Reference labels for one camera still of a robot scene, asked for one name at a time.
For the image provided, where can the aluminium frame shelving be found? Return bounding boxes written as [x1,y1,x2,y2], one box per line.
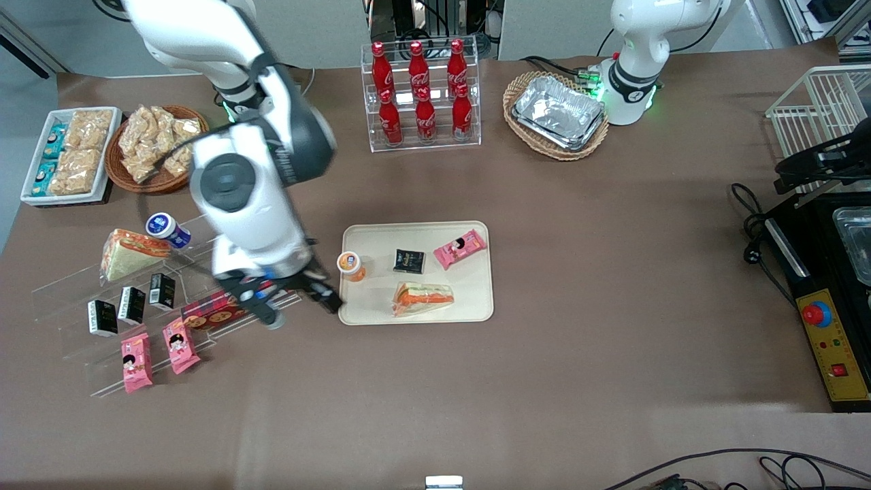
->
[779,0,871,50]

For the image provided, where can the orange lid yogurt cup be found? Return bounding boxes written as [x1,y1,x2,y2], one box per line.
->
[337,251,367,282]

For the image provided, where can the triangle sandwich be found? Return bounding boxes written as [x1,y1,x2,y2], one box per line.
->
[101,229,173,283]
[391,282,455,318]

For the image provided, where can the clear acrylic bottle rack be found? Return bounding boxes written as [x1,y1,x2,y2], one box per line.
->
[361,42,482,153]

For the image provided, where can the red cola bottle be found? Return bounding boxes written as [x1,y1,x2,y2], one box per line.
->
[372,42,394,96]
[452,83,473,140]
[379,90,404,146]
[408,41,429,93]
[415,87,437,142]
[447,39,468,89]

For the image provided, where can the white rectangular snack bin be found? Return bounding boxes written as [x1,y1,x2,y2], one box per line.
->
[20,107,123,206]

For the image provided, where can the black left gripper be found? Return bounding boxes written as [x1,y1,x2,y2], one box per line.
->
[774,129,871,195]

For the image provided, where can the black sealing machine yellow panel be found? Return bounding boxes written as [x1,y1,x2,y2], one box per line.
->
[762,191,871,413]

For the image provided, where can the tan wicker basket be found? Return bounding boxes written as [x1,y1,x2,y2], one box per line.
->
[503,71,610,161]

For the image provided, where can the red cookie box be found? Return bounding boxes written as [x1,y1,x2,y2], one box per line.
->
[180,289,251,332]

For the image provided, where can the blue lid yogurt cup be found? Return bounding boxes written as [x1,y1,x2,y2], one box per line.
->
[145,212,192,249]

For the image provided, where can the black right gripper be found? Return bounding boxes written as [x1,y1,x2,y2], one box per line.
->
[215,253,343,314]

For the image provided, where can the small black snack box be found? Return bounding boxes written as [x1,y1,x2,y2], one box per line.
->
[118,287,146,325]
[149,273,177,312]
[393,249,426,275]
[88,300,119,338]

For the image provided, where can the brown wicker snack basket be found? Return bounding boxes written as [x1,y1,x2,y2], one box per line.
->
[105,104,210,195]

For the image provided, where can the pink cartoon snack packet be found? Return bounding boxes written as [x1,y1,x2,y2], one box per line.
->
[162,318,201,375]
[433,229,488,271]
[121,333,154,394]

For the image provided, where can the clear acrylic stepped display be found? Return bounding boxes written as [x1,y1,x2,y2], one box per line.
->
[31,204,302,399]

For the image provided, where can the beige plastic serving tray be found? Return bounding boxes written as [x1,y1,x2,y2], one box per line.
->
[338,220,495,326]

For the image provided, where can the black power cable with plug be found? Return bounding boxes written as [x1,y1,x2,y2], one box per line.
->
[730,182,798,308]

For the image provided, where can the metal food container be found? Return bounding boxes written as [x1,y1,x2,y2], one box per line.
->
[832,206,871,287]

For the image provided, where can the clear bag of crackers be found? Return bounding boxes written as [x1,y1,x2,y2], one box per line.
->
[67,110,114,152]
[50,149,104,196]

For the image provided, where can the white wire rack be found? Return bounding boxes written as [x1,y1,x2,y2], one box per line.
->
[766,65,871,199]

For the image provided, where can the stack of foil trays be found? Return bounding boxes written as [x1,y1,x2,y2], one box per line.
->
[512,75,606,150]

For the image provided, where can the black arm base cable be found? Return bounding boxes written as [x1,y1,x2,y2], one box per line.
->
[521,54,601,86]

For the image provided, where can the black floor cable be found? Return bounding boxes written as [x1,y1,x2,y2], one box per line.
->
[602,447,871,490]

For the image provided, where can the clear bag of puffed snacks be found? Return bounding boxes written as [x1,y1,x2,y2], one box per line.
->
[119,105,165,148]
[122,146,161,183]
[163,116,203,148]
[162,140,197,178]

